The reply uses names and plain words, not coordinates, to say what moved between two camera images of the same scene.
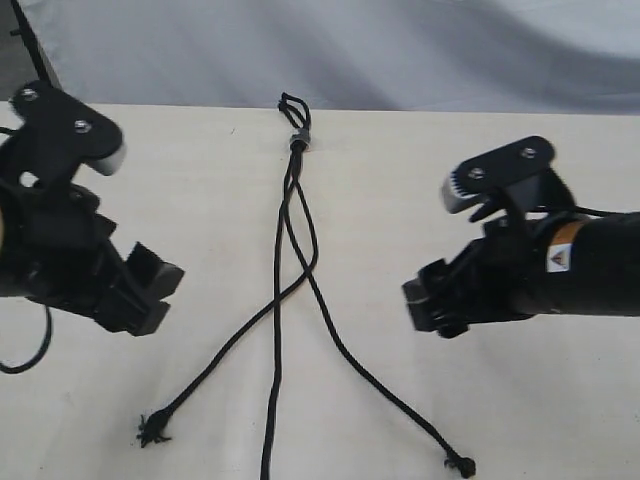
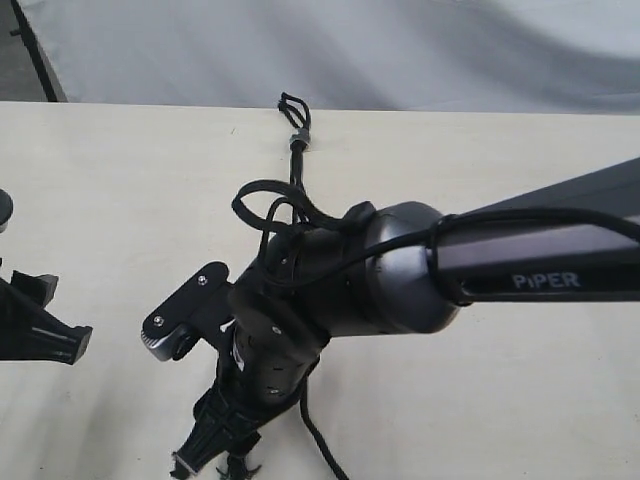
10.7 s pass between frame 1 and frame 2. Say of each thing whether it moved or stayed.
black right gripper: moved
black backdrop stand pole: stayed
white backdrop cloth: stayed
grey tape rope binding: stayed
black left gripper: moved
